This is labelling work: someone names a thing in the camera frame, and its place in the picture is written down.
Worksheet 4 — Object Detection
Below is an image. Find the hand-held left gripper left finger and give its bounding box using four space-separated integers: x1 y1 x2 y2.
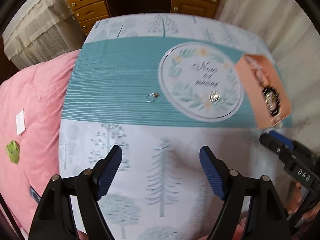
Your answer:
29 145 123 240

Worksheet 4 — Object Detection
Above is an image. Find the pink fleece blanket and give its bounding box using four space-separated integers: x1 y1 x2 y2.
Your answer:
235 197 253 240

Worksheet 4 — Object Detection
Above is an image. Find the pink paper box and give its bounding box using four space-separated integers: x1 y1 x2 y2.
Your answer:
234 54 293 130

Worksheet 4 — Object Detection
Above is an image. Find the green wrapper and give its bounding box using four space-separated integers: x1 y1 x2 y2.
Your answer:
6 141 21 165

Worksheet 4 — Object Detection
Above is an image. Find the tree printed tablecloth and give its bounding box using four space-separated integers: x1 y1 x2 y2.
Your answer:
58 14 293 240

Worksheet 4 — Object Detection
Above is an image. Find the gold ornate bracelet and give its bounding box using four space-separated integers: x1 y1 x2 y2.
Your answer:
265 91 276 110

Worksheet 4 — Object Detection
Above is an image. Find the black bead bracelet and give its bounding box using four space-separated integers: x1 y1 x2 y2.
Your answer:
261 85 282 117

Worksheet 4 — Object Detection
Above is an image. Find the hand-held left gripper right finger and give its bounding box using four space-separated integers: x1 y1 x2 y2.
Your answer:
199 145 292 240

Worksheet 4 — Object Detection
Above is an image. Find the white lace furniture cover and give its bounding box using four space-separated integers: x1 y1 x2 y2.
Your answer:
2 0 86 70

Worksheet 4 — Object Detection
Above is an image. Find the white paper slip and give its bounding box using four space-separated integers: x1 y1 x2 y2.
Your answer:
15 109 27 136

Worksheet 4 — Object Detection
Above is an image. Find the small blue packet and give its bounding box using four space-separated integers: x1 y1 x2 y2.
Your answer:
29 186 41 203

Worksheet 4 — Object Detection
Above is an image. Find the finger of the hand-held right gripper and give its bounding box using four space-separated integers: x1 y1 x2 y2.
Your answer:
271 130 296 152
259 133 287 162

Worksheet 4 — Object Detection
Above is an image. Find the silver ring with red stone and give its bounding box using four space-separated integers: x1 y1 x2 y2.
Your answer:
146 93 160 104

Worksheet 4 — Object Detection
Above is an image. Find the white leaf printed curtain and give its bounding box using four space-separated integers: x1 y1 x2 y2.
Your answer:
216 0 320 155

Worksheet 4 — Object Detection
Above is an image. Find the pink quilt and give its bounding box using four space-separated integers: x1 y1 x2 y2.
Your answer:
0 50 81 240

